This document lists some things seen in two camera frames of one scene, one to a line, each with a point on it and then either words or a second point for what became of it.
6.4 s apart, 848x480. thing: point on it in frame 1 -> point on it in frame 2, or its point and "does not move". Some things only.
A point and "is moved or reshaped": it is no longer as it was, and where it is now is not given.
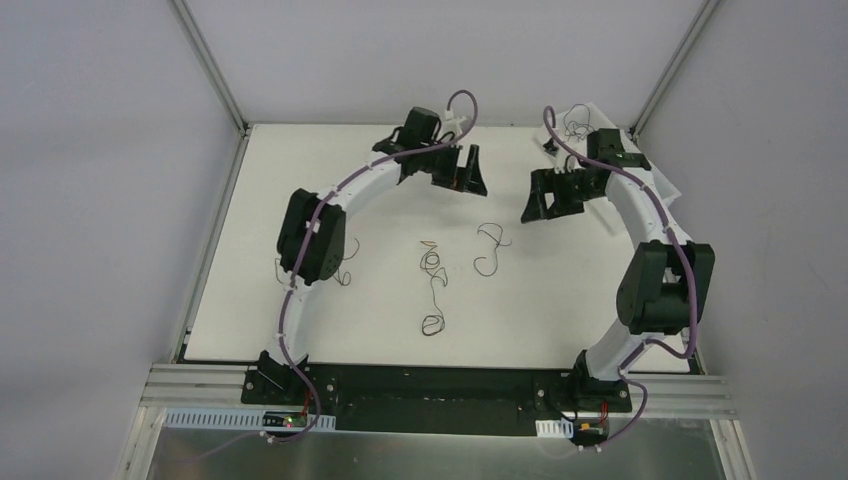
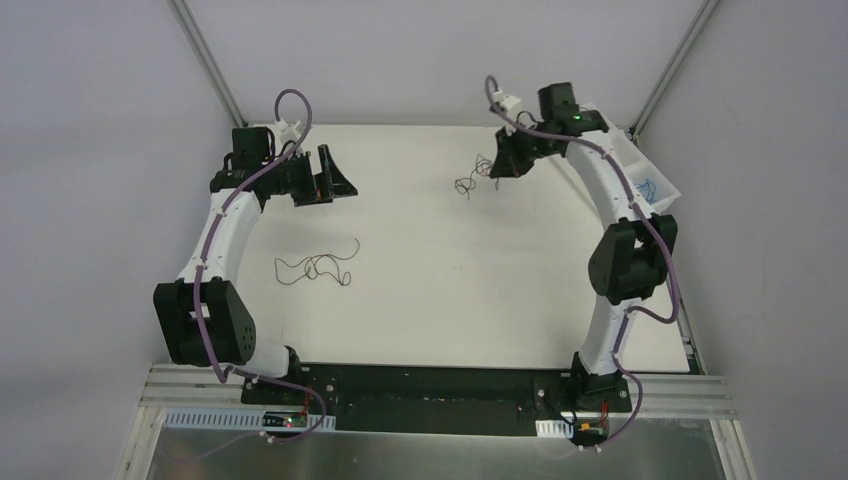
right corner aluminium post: x=674 y=66 does not move
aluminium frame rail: x=664 y=395 does not move
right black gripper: x=565 y=188 -> x=511 y=153
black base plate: x=439 y=397 does not move
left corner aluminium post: x=208 y=55 does not move
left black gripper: x=448 y=164 -> x=315 y=177
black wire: x=433 y=325 is moved or reshaped
